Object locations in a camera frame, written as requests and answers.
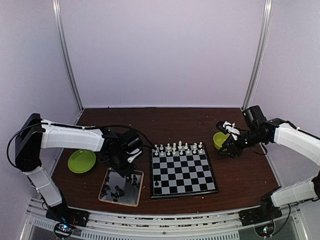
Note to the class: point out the aluminium front rail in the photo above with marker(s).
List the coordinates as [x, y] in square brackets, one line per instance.
[223, 225]

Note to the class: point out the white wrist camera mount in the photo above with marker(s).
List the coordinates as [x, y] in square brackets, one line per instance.
[231, 129]
[134, 155]

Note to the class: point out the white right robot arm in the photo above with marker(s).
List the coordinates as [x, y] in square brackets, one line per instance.
[277, 131]

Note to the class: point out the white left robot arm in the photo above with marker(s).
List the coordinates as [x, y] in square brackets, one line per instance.
[120, 150]

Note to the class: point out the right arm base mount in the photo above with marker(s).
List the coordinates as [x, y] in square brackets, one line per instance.
[263, 222]

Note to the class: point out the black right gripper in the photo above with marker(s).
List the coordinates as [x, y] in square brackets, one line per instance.
[229, 144]

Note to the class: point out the green bowl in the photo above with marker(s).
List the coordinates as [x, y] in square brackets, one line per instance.
[219, 138]

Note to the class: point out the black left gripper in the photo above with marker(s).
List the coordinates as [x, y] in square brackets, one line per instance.
[126, 172]

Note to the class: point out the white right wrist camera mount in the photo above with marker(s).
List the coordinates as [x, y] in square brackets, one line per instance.
[231, 129]

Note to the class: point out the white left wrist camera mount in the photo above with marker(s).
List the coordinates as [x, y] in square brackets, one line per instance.
[134, 155]

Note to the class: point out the metal tray with wood rim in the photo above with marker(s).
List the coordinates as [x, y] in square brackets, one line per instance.
[120, 190]

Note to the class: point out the black and grey chessboard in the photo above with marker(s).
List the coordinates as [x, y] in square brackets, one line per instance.
[180, 174]

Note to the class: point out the green plate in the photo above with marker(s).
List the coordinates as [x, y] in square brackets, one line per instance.
[81, 161]

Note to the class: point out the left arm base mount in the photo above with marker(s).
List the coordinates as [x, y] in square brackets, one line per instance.
[66, 225]

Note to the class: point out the right aluminium frame post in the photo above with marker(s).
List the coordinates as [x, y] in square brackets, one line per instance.
[261, 48]

